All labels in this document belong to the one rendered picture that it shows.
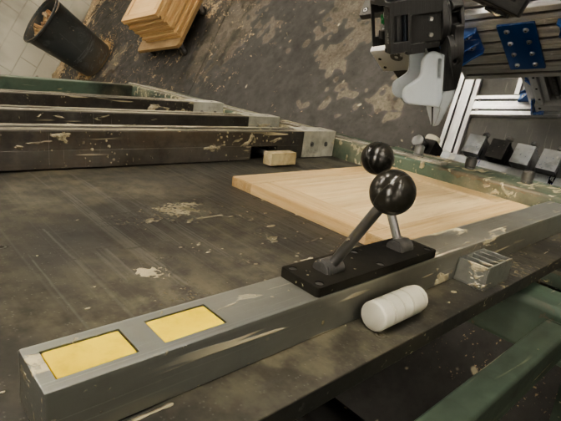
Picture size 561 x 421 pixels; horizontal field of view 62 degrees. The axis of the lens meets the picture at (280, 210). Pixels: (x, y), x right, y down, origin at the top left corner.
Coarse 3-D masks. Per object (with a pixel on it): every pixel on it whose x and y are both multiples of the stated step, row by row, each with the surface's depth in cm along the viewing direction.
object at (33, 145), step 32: (0, 128) 76; (32, 128) 79; (64, 128) 83; (96, 128) 87; (128, 128) 91; (160, 128) 98; (192, 128) 103; (224, 128) 109; (256, 128) 116; (288, 128) 124; (320, 128) 132; (0, 160) 76; (32, 160) 80; (64, 160) 83; (96, 160) 87; (128, 160) 91; (160, 160) 96; (192, 160) 101; (224, 160) 107
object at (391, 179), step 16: (384, 176) 37; (400, 176) 37; (384, 192) 37; (400, 192) 36; (416, 192) 37; (384, 208) 37; (400, 208) 37; (368, 224) 40; (352, 240) 41; (336, 256) 43; (336, 272) 44
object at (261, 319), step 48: (432, 240) 60; (480, 240) 62; (528, 240) 75; (240, 288) 40; (288, 288) 42; (384, 288) 48; (96, 336) 31; (144, 336) 32; (192, 336) 33; (240, 336) 35; (288, 336) 39; (48, 384) 26; (96, 384) 28; (144, 384) 30; (192, 384) 33
